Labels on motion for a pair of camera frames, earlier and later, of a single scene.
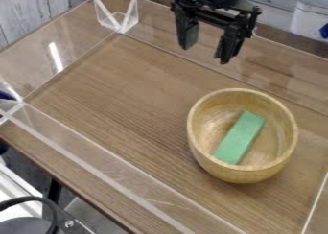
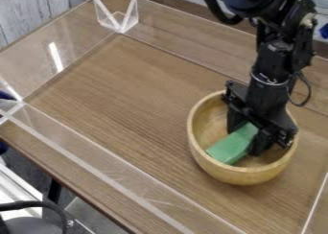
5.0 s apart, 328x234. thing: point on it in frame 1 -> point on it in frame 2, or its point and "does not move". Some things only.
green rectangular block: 239,139 does not move
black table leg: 53,191 does not move
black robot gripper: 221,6 -> 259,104
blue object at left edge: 5,95 does not move
